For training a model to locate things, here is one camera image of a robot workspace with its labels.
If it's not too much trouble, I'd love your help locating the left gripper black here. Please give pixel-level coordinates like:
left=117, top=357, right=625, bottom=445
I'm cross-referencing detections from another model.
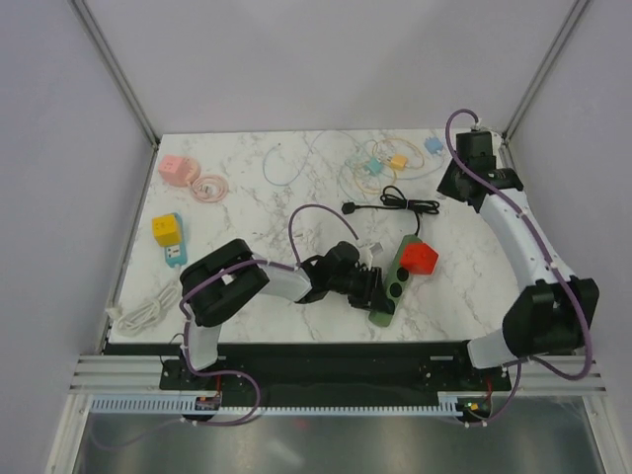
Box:
left=328, top=265, right=393, bottom=314

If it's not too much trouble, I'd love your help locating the green power strip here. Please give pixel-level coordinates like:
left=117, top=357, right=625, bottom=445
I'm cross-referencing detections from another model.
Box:
left=368, top=234, right=421, bottom=328

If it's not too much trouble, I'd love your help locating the blue charger plug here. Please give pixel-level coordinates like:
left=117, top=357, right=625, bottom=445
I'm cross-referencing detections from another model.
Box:
left=424, top=136, right=444, bottom=155

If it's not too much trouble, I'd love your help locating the red cube power socket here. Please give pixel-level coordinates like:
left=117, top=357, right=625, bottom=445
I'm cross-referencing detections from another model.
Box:
left=400, top=242, right=438, bottom=276

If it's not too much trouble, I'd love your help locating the yellow charger plug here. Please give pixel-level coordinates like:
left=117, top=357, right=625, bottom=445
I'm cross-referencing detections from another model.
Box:
left=388, top=154, right=408, bottom=171

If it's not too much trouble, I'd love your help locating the teal charger plug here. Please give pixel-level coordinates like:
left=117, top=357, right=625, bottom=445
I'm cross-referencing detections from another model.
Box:
left=362, top=157, right=384, bottom=178

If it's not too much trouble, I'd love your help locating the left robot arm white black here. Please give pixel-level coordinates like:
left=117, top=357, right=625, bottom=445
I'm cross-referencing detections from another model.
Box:
left=180, top=239, right=395, bottom=388

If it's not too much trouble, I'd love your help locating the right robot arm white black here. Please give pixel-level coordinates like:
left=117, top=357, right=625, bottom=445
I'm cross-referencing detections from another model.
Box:
left=437, top=157, right=599, bottom=389

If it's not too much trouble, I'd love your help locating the yellow cube power socket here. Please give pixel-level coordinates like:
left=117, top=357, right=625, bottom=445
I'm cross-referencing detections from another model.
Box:
left=151, top=213, right=182, bottom=248

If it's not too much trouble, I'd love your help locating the pink cube power socket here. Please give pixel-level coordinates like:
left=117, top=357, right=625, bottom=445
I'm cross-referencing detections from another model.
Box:
left=158, top=155, right=200, bottom=188

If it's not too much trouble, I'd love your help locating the teal power strip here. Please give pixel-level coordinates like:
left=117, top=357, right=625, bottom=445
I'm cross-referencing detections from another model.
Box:
left=164, top=212, right=188, bottom=269

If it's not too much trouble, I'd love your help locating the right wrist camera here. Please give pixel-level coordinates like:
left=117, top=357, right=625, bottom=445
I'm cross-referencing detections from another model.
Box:
left=456, top=129, right=494, bottom=162

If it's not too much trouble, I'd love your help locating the black power cord with plug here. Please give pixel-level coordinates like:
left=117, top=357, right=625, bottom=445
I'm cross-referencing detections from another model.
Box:
left=342, top=185, right=441, bottom=238

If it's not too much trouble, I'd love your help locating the white slotted cable duct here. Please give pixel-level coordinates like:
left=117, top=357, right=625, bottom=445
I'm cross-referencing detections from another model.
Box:
left=90, top=394, right=493, bottom=416

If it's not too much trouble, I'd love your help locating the pink coiled cord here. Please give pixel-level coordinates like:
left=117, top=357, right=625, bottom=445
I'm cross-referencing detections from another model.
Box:
left=190, top=172, right=231, bottom=204

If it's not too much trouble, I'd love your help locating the white coiled power cord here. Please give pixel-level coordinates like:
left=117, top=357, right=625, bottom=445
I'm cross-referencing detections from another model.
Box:
left=107, top=280, right=183, bottom=340

